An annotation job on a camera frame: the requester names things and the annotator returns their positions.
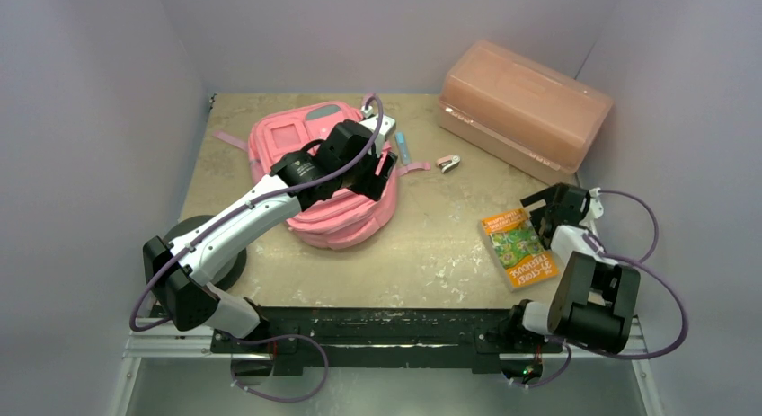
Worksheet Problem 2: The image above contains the pink backpack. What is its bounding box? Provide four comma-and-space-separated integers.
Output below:
214, 101, 430, 251

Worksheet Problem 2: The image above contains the orange book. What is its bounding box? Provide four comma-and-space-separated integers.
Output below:
478, 208, 560, 291

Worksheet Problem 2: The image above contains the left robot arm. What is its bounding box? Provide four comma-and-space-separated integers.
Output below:
142, 115, 396, 352

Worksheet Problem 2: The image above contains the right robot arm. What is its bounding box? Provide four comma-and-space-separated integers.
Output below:
504, 183, 641, 354

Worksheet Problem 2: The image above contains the blue highlighter pen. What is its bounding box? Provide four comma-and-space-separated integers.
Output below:
394, 132, 412, 166

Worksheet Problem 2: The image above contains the pink mini stapler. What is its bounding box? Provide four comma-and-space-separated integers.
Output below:
436, 155, 461, 173

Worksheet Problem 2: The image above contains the orange plastic storage box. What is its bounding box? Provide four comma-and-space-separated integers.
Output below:
437, 40, 614, 185

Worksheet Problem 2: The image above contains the grey tape roll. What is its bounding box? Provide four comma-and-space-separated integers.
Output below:
163, 215, 247, 290

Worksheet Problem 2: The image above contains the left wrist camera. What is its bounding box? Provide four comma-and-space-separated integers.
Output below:
359, 106, 396, 149

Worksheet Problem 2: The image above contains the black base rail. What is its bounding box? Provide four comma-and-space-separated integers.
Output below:
121, 305, 650, 379

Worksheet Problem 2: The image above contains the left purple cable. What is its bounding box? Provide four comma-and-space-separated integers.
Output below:
128, 93, 385, 333

